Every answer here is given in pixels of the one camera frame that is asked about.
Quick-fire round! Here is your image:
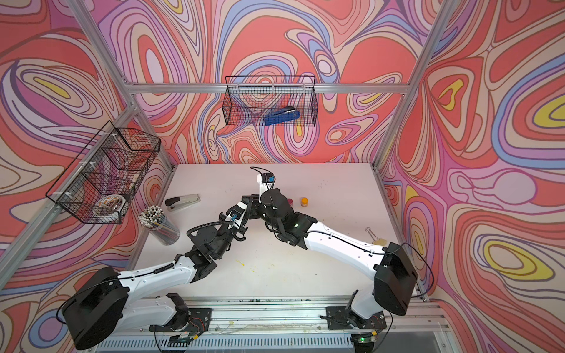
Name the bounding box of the left black wire basket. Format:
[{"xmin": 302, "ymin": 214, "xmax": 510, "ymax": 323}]
[{"xmin": 46, "ymin": 122, "xmax": 161, "ymax": 224}]

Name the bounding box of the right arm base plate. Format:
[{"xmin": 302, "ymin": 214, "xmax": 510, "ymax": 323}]
[{"xmin": 321, "ymin": 306, "xmax": 388, "ymax": 332}]

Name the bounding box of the black wire basket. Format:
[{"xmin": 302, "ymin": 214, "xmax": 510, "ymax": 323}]
[
  {"xmin": 222, "ymin": 74, "xmax": 319, "ymax": 127},
  {"xmin": 46, "ymin": 122, "xmax": 161, "ymax": 224}
]

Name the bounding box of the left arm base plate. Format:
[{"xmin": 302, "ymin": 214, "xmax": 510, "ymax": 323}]
[{"xmin": 149, "ymin": 307, "xmax": 213, "ymax": 334}]

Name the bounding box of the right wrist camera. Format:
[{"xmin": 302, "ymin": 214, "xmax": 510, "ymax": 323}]
[{"xmin": 257, "ymin": 172, "xmax": 276, "ymax": 196}]

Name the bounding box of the blue stapler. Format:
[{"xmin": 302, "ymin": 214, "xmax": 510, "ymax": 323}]
[{"xmin": 263, "ymin": 106, "xmax": 300, "ymax": 126}]

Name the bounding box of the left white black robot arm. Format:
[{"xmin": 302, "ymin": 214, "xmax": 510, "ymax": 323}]
[{"xmin": 56, "ymin": 211, "xmax": 249, "ymax": 350}]

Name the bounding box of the grey stapler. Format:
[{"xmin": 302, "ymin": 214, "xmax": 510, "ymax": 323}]
[{"xmin": 165, "ymin": 194, "xmax": 201, "ymax": 212}]

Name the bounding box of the gold binder clip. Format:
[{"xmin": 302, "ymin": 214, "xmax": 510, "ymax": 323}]
[{"xmin": 366, "ymin": 227, "xmax": 388, "ymax": 247}]

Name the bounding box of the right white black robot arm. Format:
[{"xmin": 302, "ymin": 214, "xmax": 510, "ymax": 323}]
[{"xmin": 240, "ymin": 188, "xmax": 418, "ymax": 319}]

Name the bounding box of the cup of pencils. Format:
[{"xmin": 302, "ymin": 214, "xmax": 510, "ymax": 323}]
[{"xmin": 138, "ymin": 205, "xmax": 180, "ymax": 246}]

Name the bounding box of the back black wire basket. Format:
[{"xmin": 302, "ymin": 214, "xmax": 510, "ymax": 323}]
[{"xmin": 222, "ymin": 74, "xmax": 319, "ymax": 127}]

